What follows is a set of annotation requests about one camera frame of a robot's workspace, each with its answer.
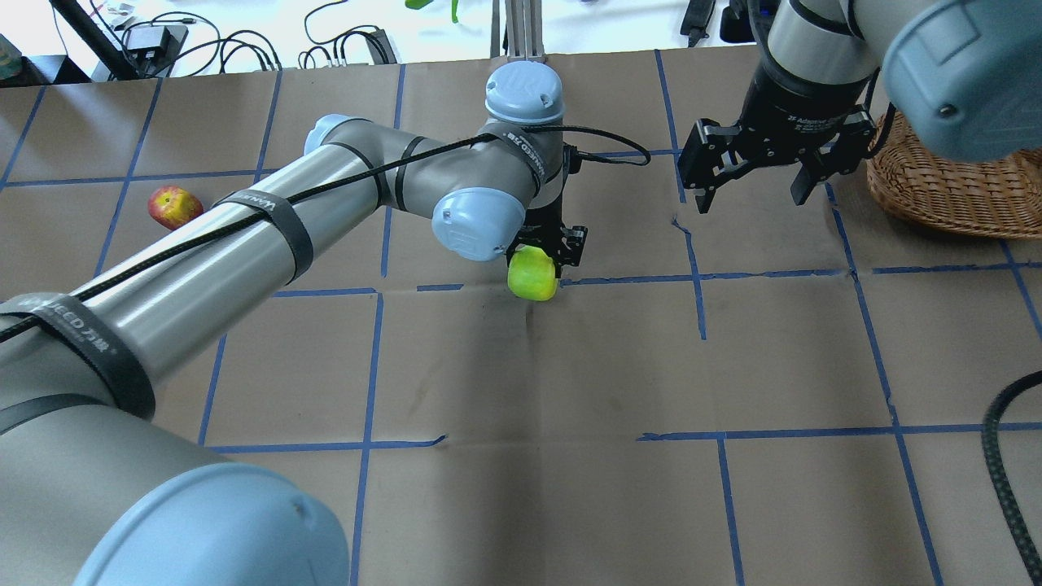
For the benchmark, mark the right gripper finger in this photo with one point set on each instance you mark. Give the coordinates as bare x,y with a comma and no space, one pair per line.
712,169
812,171

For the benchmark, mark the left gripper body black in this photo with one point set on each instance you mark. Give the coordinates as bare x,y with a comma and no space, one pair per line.
547,225

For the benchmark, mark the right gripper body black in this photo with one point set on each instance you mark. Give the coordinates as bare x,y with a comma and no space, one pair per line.
802,102

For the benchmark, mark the green apple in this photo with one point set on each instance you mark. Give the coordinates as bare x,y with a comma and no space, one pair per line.
532,274

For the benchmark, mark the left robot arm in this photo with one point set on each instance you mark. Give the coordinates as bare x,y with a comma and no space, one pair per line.
244,285

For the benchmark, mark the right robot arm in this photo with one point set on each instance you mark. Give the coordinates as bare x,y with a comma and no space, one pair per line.
965,74

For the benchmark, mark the wicker basket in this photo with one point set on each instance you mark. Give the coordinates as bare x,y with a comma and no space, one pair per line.
1000,199

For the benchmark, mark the brown paper table cover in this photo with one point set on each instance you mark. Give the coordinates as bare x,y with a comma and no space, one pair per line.
765,395

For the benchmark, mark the reacher grabber tool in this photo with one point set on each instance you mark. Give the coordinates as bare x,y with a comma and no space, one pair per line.
430,13

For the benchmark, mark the red yellow apple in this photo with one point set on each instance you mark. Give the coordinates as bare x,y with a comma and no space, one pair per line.
173,207

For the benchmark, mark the black power adapter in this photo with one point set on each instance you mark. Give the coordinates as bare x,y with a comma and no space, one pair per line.
154,43

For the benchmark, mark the aluminium frame post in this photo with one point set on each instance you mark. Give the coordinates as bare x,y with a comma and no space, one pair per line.
517,31

